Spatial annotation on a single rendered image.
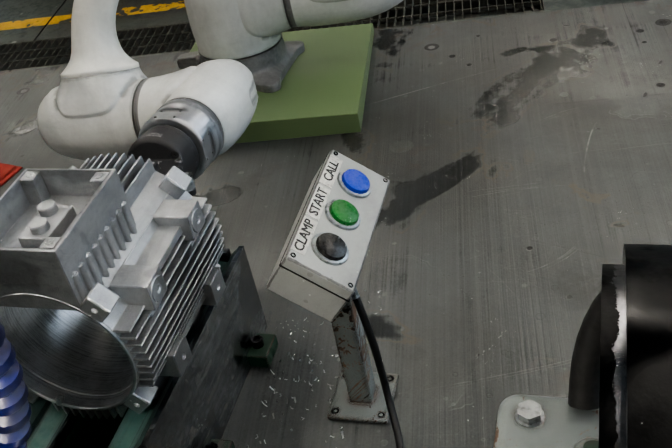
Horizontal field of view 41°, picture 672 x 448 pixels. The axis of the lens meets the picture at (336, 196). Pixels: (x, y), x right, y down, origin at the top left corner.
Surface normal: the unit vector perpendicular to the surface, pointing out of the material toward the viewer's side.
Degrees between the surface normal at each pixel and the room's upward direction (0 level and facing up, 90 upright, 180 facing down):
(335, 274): 36
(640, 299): 5
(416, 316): 0
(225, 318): 90
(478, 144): 0
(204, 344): 90
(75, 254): 90
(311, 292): 90
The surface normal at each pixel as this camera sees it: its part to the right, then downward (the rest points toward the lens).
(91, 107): -0.27, 0.11
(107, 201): 0.96, 0.01
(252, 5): 0.04, 0.56
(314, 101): -0.15, -0.82
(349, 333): -0.24, 0.61
